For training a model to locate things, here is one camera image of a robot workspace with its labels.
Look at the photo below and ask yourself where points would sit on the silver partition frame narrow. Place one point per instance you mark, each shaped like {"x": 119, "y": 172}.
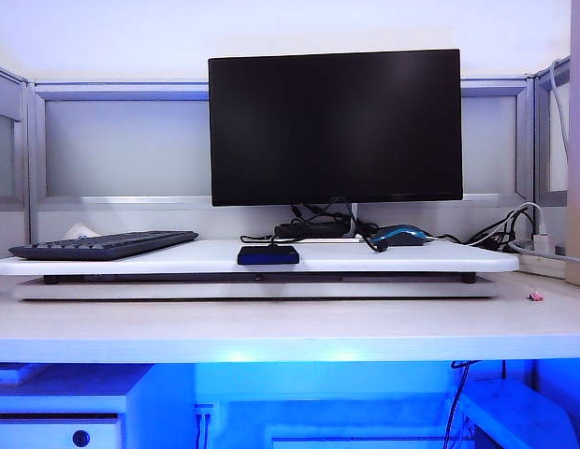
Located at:
{"x": 545, "y": 131}
{"x": 9, "y": 79}

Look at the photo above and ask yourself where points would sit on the black computer monitor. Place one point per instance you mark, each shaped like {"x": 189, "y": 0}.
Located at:
{"x": 334, "y": 126}

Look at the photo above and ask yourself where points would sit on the white power strip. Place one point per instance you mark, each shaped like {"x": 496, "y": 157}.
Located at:
{"x": 542, "y": 264}

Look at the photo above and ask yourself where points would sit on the white drawer cabinet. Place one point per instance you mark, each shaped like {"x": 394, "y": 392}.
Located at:
{"x": 61, "y": 402}

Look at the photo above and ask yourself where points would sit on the black portable hard drive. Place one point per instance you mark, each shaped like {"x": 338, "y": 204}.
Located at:
{"x": 269, "y": 255}

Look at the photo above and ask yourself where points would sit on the blue and black mouse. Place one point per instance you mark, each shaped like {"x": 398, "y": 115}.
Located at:
{"x": 402, "y": 234}

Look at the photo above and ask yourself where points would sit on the white paper object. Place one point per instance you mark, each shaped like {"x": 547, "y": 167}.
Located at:
{"x": 82, "y": 230}

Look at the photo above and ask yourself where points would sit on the white desk riser board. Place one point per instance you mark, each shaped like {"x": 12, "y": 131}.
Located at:
{"x": 178, "y": 262}

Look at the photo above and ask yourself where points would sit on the white charger plug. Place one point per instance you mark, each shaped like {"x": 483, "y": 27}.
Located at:
{"x": 543, "y": 242}

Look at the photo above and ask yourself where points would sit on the white riser base board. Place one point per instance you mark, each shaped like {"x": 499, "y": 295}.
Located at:
{"x": 252, "y": 291}

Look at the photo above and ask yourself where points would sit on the silver partition frame wide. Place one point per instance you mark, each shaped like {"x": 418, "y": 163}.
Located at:
{"x": 126, "y": 91}

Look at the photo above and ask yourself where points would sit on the white computer case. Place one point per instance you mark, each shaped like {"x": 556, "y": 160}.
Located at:
{"x": 519, "y": 411}

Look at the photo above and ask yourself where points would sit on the black computer keyboard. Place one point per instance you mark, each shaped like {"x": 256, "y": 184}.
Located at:
{"x": 103, "y": 244}

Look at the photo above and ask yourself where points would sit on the black power adapter brick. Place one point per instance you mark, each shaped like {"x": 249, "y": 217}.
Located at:
{"x": 299, "y": 230}

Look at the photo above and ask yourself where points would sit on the small pink clip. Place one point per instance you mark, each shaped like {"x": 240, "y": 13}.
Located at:
{"x": 535, "y": 295}

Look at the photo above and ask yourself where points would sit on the white flat block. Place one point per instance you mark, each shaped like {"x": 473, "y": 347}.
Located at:
{"x": 14, "y": 374}

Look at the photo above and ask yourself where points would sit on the white wall socket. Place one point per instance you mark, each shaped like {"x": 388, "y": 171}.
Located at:
{"x": 204, "y": 409}

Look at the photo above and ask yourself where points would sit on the silver monitor stand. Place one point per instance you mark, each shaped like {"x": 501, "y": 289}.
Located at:
{"x": 355, "y": 222}

